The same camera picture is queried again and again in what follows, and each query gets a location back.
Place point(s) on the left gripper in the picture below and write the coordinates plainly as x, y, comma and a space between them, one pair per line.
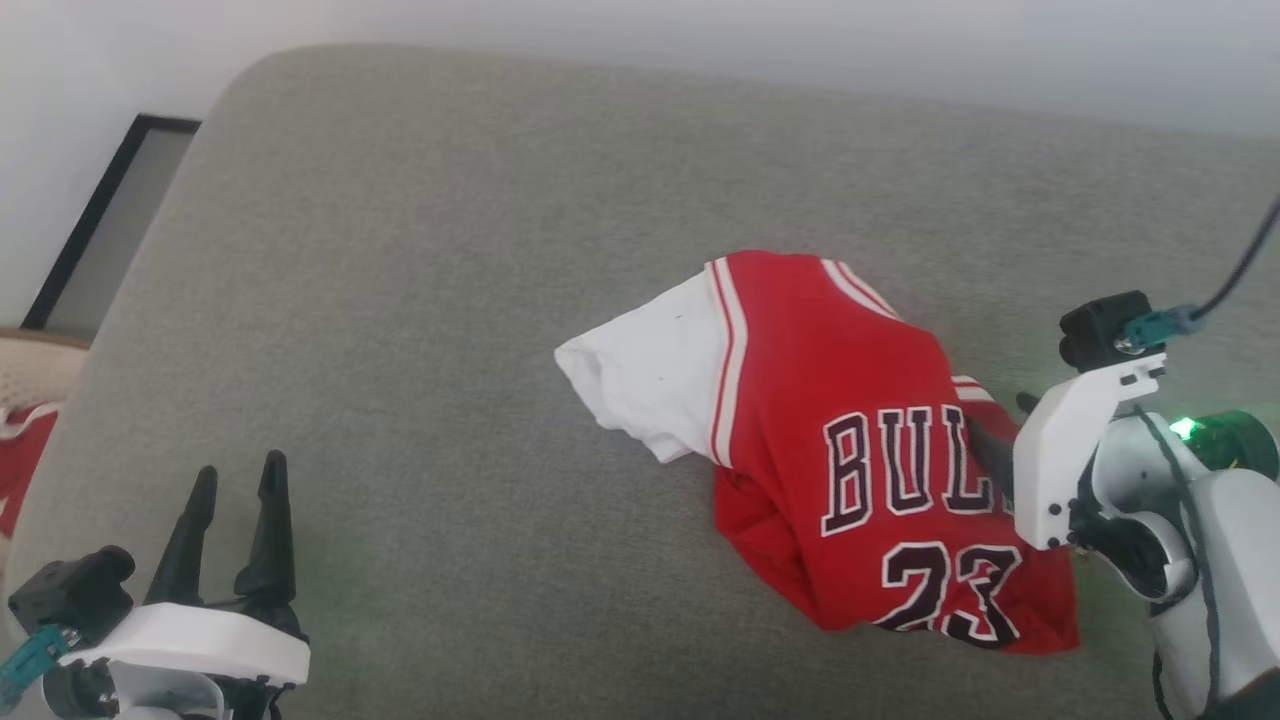
160, 697

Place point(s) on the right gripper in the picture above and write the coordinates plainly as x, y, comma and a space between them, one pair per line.
1140, 480

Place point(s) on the red Bulls 23 jersey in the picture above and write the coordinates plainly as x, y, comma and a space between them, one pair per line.
800, 400

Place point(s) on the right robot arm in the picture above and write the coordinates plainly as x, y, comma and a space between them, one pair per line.
1240, 580

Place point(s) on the red garment with white trim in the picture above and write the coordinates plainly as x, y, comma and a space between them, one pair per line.
20, 460

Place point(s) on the beige woven basket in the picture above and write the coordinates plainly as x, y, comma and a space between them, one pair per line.
35, 370

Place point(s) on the grey fabric sofa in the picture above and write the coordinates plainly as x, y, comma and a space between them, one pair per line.
450, 300

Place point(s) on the black-framed grey panel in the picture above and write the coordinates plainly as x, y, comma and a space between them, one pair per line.
120, 230

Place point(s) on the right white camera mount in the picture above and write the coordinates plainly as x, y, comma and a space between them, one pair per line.
1050, 460

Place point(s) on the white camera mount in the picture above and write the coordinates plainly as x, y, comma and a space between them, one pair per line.
200, 640
1050, 460

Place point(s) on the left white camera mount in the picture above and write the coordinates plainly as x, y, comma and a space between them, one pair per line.
200, 640

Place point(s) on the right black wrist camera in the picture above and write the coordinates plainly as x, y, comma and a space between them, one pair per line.
1100, 330

